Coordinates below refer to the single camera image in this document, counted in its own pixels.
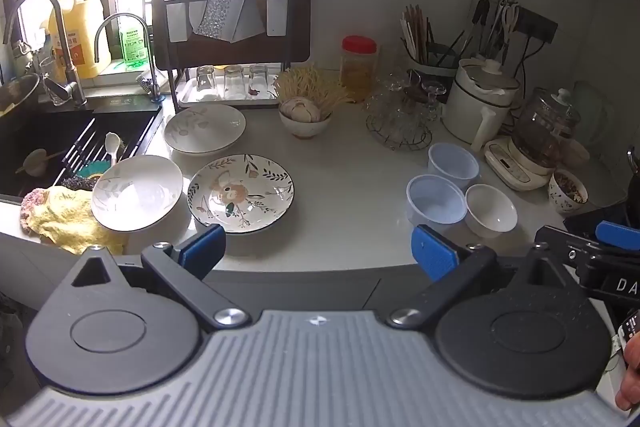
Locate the teal scrubber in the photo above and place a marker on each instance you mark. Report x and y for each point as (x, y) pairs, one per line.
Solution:
(95, 168)

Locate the black gas stove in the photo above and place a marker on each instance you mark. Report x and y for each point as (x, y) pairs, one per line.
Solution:
(582, 219)

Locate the white ceramic bowl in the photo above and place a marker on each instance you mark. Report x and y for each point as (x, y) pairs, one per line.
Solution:
(491, 210)

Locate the drinking glass with red mark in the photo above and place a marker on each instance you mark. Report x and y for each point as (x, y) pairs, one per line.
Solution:
(259, 80)

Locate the bundle of chopsticks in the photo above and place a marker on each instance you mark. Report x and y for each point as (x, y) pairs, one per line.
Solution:
(415, 29)

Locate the black dish rack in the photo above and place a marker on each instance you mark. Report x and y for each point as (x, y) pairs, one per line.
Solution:
(177, 24)

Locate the hanging scissors and utensils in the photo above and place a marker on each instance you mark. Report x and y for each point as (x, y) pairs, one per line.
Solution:
(495, 22)

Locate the red-lidded plastic jar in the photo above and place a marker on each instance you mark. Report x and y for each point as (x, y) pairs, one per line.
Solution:
(358, 67)

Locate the dark-rimmed leaf pattern plate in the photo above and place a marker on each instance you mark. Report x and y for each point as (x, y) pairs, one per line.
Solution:
(205, 128)

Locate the steel pot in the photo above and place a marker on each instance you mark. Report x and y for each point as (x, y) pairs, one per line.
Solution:
(17, 94)

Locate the small pale blue bowl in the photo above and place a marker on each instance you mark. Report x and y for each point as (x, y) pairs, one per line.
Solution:
(452, 162)

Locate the cluster of glass cups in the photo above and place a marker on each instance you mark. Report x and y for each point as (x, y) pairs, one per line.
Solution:
(405, 102)

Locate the speckled pattern bowl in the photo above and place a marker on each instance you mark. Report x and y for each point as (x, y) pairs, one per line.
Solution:
(567, 192)

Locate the tall grey faucet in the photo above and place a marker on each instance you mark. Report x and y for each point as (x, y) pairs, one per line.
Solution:
(75, 82)

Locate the green detergent bottle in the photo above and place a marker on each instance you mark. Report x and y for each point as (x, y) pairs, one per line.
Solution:
(134, 44)

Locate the large pale blue bowl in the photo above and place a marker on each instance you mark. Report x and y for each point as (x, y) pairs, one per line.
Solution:
(436, 207)

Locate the person's right hand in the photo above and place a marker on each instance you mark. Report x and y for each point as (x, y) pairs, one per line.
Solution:
(631, 377)

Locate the white kettle base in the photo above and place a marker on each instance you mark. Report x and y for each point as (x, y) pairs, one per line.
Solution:
(510, 167)

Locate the sink drain rack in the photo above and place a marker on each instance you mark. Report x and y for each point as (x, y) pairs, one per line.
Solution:
(82, 142)

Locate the black power strip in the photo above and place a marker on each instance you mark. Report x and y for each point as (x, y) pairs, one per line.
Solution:
(537, 27)

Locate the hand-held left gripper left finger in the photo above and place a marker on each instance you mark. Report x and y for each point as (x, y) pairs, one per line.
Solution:
(202, 249)

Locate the small chrome faucet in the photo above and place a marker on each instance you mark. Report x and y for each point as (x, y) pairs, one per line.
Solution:
(154, 82)

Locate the glass electric kettle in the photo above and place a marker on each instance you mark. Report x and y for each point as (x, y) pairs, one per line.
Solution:
(545, 127)

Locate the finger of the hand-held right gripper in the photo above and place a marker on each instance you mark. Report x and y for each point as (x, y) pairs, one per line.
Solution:
(620, 234)
(560, 241)

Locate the patterned cleaver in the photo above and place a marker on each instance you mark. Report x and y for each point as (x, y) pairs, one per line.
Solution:
(222, 2)

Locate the black kitchen sink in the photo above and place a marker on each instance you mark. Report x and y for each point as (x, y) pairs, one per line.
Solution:
(30, 132)

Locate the yellow detergent jug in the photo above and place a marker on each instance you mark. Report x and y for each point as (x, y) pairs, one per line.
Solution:
(82, 42)

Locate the yellow dish cloth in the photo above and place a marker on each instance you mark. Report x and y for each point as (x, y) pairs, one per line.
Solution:
(65, 217)

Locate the white plastic spoon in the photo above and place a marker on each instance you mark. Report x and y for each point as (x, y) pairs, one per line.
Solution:
(112, 144)

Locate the chopstick holder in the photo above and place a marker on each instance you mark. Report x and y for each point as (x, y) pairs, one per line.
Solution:
(440, 67)

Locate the garlic bulb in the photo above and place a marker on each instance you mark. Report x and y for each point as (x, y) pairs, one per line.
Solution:
(300, 109)

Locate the white electric pot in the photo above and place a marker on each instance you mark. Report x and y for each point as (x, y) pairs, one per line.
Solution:
(482, 99)

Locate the steel cleaver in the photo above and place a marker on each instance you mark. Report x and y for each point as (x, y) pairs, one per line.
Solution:
(248, 21)

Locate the white bowl with garlic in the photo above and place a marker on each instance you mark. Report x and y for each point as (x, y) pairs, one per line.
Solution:
(305, 127)

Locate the bundle of dried noodles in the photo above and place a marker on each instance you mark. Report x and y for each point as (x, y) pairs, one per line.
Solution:
(310, 87)

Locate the floral pattern plate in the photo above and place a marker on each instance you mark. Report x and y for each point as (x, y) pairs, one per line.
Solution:
(241, 193)

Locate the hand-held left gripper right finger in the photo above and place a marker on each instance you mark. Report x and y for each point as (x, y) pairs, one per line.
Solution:
(432, 257)

